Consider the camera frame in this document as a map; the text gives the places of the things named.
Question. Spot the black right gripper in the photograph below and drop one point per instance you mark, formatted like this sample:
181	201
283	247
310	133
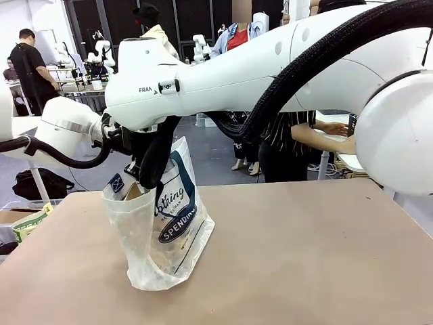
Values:
133	169

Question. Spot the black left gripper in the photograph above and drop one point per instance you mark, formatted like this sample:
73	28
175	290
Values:
116	137

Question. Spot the box with navy envelope print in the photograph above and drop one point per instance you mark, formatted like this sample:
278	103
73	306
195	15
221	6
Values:
115	183

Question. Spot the brown cardboard package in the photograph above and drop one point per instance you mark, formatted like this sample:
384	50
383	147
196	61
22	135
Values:
133	193

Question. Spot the translucent printed shopping bag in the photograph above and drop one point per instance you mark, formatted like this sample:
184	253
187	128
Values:
176	230

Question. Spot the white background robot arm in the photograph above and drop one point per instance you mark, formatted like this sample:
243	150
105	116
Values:
201	49
101	54

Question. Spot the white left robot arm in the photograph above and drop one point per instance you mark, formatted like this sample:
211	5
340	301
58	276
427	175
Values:
64	125

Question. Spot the person's right forearm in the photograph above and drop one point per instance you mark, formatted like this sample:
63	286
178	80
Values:
324	142

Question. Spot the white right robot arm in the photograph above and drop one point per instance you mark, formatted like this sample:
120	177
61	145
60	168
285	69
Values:
270	67

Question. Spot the black duffel bag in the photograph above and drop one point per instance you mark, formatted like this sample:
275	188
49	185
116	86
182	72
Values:
40	183

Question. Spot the person's left hand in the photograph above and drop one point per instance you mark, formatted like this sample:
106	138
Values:
336	129

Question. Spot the white desk with metal legs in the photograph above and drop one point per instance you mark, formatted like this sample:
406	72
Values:
88	89

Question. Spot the white table with pole leg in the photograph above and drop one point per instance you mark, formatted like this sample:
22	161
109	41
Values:
35	176

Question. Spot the person in black t-shirt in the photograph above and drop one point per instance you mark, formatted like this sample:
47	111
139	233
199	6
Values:
30	71

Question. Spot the green printed paper sack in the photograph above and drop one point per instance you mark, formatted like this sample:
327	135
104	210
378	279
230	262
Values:
30	221

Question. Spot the mannequin with cream jacket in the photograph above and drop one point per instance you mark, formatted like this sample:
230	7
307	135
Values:
154	23

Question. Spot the seated person in brown shirt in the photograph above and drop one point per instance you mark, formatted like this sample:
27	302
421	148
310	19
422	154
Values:
8	72

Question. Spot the mannequin in red top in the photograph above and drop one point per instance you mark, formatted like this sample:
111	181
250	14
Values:
236	37

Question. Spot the white fabric roll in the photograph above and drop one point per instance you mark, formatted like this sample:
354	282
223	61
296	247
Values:
260	20

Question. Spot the white side table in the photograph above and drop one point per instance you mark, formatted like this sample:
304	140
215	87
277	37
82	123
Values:
341	159

